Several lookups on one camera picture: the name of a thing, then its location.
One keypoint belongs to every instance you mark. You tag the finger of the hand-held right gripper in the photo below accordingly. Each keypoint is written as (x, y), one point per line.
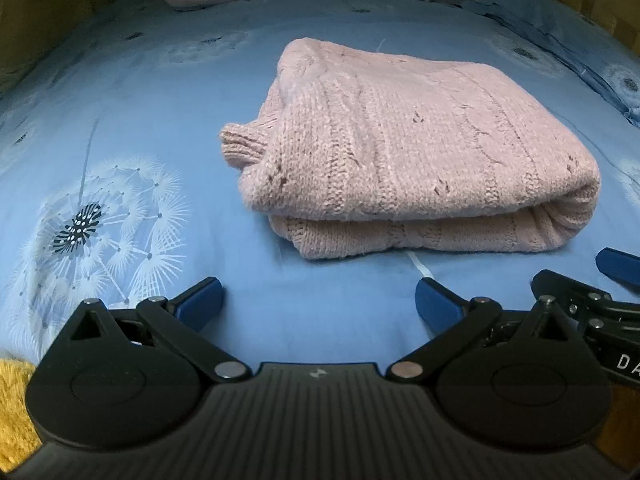
(620, 267)
(560, 285)

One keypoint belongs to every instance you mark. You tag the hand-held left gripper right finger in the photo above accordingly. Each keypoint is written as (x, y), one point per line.
(439, 305)

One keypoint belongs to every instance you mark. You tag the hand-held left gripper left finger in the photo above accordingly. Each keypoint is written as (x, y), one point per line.
(201, 304)

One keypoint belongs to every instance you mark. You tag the pink knit cardigan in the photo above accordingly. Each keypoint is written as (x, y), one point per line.
(400, 150)

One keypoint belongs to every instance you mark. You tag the blue dandelion-print bed sheet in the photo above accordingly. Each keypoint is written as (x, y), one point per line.
(150, 110)

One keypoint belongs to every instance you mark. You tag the yellow fluffy blanket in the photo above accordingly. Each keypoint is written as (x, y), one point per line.
(15, 400)

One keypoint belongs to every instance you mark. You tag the blue dandelion-print pillow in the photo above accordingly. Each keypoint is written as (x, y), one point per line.
(575, 40)

